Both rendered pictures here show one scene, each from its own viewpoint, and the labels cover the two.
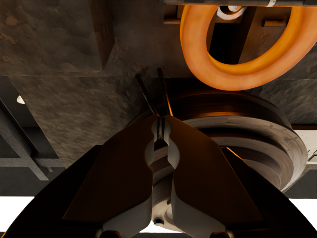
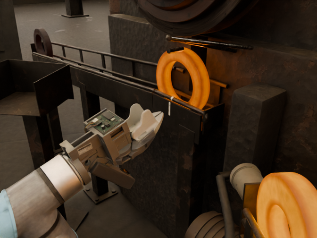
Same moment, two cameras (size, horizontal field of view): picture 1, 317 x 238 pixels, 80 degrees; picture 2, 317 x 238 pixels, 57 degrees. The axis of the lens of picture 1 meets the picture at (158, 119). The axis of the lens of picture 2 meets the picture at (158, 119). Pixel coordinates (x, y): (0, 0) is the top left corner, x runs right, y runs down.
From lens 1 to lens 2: 0.62 m
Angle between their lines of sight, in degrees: 85
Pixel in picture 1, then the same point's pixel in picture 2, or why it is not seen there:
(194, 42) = (196, 87)
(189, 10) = (199, 102)
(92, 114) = not seen: outside the picture
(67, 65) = (248, 102)
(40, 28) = (252, 125)
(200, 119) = (186, 35)
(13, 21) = not seen: outside the picture
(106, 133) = not seen: outside the picture
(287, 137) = (140, 7)
